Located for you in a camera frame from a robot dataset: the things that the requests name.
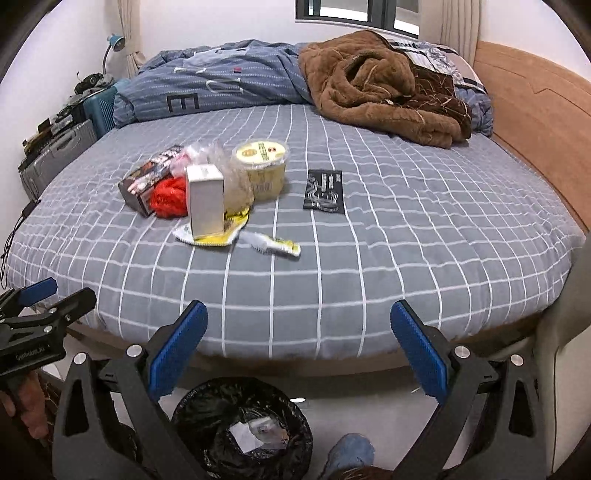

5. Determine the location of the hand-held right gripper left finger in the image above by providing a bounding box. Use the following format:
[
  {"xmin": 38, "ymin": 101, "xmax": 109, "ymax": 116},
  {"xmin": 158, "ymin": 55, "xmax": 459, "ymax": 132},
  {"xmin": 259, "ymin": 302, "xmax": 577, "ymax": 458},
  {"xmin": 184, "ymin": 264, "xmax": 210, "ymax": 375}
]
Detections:
[{"xmin": 51, "ymin": 300, "xmax": 208, "ymax": 480}]

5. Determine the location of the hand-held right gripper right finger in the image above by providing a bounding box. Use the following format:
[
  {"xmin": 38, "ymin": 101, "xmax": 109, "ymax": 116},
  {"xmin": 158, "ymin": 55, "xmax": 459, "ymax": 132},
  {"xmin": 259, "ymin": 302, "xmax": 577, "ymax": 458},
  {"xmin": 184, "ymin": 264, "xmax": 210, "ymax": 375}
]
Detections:
[{"xmin": 390, "ymin": 299, "xmax": 548, "ymax": 480}]

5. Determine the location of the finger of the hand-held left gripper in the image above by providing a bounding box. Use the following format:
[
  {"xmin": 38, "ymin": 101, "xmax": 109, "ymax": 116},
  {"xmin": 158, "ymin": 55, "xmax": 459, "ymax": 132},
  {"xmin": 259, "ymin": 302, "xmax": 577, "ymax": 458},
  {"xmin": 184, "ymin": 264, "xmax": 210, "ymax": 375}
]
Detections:
[
  {"xmin": 28, "ymin": 287, "xmax": 98, "ymax": 334},
  {"xmin": 0, "ymin": 277, "xmax": 58, "ymax": 320}
]

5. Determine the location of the bin with black liner bag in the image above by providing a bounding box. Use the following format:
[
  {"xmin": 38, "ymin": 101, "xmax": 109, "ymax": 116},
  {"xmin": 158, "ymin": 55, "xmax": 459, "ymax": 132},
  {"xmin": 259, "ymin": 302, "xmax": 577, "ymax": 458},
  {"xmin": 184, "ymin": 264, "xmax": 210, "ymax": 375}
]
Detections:
[{"xmin": 171, "ymin": 377, "xmax": 315, "ymax": 480}]

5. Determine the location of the dark red snack box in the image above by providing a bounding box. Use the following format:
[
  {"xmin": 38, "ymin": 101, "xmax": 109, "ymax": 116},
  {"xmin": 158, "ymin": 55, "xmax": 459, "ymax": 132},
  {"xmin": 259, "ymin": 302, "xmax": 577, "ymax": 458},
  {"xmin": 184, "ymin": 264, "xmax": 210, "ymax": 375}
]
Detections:
[{"xmin": 117, "ymin": 144, "xmax": 185, "ymax": 217}]

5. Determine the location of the red plastic bag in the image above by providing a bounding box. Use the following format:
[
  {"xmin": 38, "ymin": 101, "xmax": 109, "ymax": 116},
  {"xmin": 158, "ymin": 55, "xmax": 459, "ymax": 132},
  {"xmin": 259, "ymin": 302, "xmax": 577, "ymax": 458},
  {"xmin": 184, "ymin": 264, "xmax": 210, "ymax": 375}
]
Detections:
[{"xmin": 150, "ymin": 178, "xmax": 190, "ymax": 219}]

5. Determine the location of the black packet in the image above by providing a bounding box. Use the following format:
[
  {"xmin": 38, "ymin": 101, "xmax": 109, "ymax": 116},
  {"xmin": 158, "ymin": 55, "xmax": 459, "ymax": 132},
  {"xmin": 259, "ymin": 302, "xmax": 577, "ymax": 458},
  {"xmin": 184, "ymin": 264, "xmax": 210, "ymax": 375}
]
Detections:
[{"xmin": 302, "ymin": 169, "xmax": 346, "ymax": 215}]

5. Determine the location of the yellow instant noodle cup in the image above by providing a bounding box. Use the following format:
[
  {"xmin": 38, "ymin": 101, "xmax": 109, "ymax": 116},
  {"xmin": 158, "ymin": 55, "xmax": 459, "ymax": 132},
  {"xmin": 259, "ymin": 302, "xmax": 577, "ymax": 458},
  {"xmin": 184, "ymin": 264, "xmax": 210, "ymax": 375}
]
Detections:
[{"xmin": 231, "ymin": 140, "xmax": 291, "ymax": 201}]

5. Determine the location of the person's left hand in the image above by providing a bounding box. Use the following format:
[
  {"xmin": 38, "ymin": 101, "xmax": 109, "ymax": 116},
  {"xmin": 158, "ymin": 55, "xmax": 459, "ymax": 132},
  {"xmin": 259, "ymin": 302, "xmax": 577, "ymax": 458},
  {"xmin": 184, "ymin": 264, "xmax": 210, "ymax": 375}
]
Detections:
[{"xmin": 0, "ymin": 369, "xmax": 51, "ymax": 444}]

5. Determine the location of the bed with grey checked sheet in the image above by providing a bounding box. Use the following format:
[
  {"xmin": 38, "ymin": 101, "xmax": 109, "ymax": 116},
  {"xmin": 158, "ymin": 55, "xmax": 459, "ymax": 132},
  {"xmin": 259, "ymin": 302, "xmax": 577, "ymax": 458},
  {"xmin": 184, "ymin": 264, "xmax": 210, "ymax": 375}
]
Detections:
[{"xmin": 4, "ymin": 104, "xmax": 587, "ymax": 370}]

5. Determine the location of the white paper scrap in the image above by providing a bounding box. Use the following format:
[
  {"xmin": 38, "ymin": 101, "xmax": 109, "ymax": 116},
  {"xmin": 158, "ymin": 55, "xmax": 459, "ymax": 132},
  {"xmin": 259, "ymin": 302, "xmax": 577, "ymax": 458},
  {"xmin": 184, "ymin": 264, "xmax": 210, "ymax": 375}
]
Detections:
[{"xmin": 229, "ymin": 418, "xmax": 289, "ymax": 455}]

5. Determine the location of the blue slipper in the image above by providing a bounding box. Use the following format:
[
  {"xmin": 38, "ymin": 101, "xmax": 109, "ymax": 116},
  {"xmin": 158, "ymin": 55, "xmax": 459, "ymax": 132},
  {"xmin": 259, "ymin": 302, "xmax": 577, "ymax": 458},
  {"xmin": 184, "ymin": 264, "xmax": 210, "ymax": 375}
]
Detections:
[{"xmin": 323, "ymin": 434, "xmax": 376, "ymax": 480}]

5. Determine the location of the yellow white wrapper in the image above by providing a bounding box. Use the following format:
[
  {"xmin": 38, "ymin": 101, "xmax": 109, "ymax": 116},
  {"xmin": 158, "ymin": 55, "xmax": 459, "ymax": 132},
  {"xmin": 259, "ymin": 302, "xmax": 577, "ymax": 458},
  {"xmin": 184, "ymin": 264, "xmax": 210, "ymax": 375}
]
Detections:
[{"xmin": 173, "ymin": 208, "xmax": 252, "ymax": 247}]

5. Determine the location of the grey suitcase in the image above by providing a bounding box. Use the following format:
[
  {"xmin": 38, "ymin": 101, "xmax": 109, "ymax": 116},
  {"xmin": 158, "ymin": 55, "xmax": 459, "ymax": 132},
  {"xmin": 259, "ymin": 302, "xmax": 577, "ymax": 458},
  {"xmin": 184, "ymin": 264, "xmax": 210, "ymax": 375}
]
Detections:
[{"xmin": 21, "ymin": 119, "xmax": 98, "ymax": 195}]

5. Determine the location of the small white yellow sachet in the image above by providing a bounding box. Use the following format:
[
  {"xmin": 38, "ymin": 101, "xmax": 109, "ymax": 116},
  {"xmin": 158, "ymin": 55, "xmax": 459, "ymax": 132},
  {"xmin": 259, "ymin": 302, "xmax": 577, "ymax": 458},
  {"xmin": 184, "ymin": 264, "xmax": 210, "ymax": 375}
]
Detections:
[{"xmin": 238, "ymin": 231, "xmax": 302, "ymax": 258}]

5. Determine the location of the white cardboard box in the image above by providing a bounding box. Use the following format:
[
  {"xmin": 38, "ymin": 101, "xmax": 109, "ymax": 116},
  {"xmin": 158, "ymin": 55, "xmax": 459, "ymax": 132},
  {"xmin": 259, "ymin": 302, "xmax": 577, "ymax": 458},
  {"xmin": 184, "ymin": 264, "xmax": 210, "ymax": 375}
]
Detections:
[{"xmin": 185, "ymin": 165, "xmax": 225, "ymax": 241}]

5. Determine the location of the clear plastic bag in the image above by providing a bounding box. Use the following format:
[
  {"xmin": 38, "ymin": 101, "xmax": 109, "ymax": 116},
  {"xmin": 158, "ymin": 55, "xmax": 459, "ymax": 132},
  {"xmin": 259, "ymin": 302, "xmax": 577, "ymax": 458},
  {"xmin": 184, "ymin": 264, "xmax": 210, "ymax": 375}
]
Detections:
[{"xmin": 203, "ymin": 143, "xmax": 256, "ymax": 217}]

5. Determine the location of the teal suitcase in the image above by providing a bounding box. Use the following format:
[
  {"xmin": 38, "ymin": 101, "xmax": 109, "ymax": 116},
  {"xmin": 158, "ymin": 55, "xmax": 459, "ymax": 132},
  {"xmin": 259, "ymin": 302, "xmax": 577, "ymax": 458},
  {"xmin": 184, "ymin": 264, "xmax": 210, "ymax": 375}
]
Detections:
[{"xmin": 85, "ymin": 83, "xmax": 127, "ymax": 139}]

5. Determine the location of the pink white wrapper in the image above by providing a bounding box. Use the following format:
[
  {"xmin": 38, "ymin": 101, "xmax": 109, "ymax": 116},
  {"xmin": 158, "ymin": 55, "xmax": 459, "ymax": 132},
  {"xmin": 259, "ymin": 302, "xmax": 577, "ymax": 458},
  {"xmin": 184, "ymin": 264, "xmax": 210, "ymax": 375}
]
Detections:
[{"xmin": 173, "ymin": 143, "xmax": 218, "ymax": 176}]

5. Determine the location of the dark clutter pile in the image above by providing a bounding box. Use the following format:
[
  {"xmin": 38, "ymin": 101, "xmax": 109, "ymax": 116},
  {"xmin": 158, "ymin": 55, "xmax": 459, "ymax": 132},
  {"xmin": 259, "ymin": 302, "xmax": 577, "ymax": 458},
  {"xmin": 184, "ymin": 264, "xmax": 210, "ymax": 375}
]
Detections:
[{"xmin": 74, "ymin": 73, "xmax": 116, "ymax": 97}]

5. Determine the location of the blue desk lamp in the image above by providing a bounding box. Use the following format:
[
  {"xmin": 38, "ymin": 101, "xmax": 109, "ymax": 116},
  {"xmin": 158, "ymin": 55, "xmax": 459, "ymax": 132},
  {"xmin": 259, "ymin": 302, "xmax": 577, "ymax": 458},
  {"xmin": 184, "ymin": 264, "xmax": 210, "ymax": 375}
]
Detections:
[{"xmin": 102, "ymin": 33, "xmax": 127, "ymax": 77}]

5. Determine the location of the brown fleece blanket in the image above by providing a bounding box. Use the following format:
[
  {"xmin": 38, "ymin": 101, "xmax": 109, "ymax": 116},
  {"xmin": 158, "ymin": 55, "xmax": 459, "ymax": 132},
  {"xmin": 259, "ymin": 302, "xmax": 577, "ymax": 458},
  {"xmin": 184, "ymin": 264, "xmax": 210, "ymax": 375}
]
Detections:
[{"xmin": 298, "ymin": 31, "xmax": 474, "ymax": 148}]

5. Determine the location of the beige curtain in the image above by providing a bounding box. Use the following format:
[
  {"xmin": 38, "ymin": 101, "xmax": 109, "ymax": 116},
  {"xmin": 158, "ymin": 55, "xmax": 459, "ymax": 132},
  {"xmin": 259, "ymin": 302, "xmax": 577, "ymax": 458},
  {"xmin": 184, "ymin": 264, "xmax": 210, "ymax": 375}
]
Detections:
[
  {"xmin": 441, "ymin": 0, "xmax": 483, "ymax": 54},
  {"xmin": 117, "ymin": 0, "xmax": 146, "ymax": 77}
]

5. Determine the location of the wooden headboard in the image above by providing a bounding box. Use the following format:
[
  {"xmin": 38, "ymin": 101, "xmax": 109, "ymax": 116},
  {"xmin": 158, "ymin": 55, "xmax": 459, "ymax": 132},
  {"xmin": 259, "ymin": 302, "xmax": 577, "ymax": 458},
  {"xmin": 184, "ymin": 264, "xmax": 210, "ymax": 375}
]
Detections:
[{"xmin": 473, "ymin": 41, "xmax": 591, "ymax": 232}]

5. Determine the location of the blue striped duvet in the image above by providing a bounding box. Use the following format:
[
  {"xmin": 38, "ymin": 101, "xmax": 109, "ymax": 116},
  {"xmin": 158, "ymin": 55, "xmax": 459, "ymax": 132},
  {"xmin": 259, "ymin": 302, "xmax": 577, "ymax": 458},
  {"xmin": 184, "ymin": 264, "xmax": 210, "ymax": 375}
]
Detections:
[{"xmin": 113, "ymin": 41, "xmax": 495, "ymax": 137}]

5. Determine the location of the patterned pillow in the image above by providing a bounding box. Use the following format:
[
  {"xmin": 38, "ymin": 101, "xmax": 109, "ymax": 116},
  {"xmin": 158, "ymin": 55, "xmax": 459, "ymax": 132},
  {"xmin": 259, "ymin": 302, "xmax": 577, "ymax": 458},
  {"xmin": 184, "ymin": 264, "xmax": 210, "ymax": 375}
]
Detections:
[{"xmin": 392, "ymin": 41, "xmax": 483, "ymax": 88}]

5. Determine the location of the dark framed window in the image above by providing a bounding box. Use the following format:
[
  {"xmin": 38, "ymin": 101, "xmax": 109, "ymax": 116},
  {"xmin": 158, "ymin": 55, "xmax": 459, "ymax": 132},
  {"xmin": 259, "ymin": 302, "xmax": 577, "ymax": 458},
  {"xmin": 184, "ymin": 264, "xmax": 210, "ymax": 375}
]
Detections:
[{"xmin": 295, "ymin": 0, "xmax": 421, "ymax": 38}]

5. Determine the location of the black cable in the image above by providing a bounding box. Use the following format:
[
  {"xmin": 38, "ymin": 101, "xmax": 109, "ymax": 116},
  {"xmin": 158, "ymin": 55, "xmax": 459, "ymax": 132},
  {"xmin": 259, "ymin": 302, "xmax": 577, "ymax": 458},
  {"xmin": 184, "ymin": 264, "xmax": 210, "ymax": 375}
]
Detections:
[{"xmin": 0, "ymin": 199, "xmax": 42, "ymax": 278}]

